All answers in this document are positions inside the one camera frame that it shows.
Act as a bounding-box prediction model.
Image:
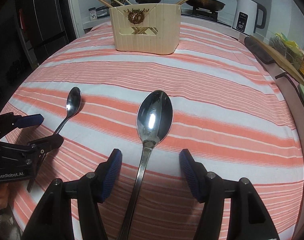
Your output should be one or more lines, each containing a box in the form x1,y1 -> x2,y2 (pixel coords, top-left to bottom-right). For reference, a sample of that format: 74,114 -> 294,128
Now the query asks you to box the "steel spoon one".
54,87 -> 82,134

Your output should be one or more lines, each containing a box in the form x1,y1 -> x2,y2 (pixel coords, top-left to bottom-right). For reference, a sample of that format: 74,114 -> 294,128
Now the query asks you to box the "steel spoon two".
117,90 -> 173,239

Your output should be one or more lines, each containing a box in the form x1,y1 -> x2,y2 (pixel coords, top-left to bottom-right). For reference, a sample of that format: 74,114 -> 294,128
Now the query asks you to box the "wooden chopstick three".
176,0 -> 187,5

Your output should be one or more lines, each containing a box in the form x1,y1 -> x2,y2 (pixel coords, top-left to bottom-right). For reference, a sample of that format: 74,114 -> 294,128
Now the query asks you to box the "person's left hand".
0,183 -> 9,210

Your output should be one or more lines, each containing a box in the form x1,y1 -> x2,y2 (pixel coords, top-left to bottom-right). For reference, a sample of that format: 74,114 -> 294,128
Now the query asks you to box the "black refrigerator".
15,0 -> 76,64

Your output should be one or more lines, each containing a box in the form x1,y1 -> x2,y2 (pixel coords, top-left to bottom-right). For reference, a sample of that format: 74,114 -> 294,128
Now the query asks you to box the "striped orange white tablecloth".
3,22 -> 304,239

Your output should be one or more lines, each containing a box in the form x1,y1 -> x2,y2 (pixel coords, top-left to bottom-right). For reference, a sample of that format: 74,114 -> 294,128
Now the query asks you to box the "spice jar rack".
88,6 -> 109,21

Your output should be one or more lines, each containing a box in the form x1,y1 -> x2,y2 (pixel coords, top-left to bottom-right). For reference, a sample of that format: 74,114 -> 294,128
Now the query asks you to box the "cream utensil holder box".
109,3 -> 181,55

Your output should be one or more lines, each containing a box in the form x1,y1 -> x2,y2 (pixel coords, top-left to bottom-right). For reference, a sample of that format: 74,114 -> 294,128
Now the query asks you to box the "wooden cutting board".
250,35 -> 304,87

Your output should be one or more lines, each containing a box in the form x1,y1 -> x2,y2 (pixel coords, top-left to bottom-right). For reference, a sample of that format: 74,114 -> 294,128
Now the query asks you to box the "yellow snack bags basket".
269,33 -> 304,70

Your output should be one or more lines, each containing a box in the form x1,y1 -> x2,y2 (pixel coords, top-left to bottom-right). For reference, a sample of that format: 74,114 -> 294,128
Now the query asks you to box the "black gas stove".
181,8 -> 232,27

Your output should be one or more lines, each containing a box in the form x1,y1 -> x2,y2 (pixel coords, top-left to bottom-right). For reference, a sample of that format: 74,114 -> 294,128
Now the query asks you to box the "white electric kettle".
232,0 -> 267,35

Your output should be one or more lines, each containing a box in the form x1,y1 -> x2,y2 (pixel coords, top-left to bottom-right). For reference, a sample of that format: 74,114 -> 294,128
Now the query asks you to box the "black wok with lid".
185,0 -> 225,12

